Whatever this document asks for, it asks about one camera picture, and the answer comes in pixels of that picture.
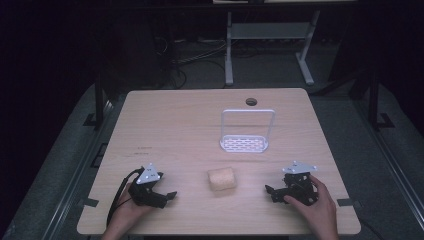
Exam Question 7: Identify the white metal stand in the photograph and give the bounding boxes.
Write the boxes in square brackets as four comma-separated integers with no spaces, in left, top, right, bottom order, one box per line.
[224,9,322,87]

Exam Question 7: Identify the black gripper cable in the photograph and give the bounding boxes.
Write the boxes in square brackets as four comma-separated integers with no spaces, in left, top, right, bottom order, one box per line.
[105,168,145,228]

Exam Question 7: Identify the person's right hand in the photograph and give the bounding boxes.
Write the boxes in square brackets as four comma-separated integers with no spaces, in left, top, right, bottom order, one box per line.
[283,174,340,240]

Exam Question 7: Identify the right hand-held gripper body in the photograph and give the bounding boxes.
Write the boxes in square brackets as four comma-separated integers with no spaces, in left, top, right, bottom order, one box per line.
[281,160,320,206]

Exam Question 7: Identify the person's left hand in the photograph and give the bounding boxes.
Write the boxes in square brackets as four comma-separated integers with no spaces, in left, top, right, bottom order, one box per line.
[101,182,158,240]

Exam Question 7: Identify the grey table edge bracket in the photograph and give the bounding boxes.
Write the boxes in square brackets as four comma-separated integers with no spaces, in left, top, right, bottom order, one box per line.
[77,197,100,208]
[336,197,357,208]

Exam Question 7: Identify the black metal post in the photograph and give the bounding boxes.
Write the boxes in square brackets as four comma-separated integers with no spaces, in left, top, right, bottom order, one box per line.
[82,71,108,131]
[366,68,396,132]

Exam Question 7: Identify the beige bread loaf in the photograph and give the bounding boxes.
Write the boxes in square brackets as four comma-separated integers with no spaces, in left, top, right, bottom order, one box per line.
[206,166,238,192]

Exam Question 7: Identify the white perforated rack with handle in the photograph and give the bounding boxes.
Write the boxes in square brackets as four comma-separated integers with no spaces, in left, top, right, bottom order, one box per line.
[219,108,277,154]

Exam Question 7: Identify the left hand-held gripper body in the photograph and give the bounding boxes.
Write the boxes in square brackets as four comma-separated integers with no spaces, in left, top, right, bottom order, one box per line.
[128,162,165,210]

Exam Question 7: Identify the bundle of floor cables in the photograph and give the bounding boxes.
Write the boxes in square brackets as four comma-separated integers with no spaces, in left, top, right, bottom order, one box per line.
[154,34,228,90]

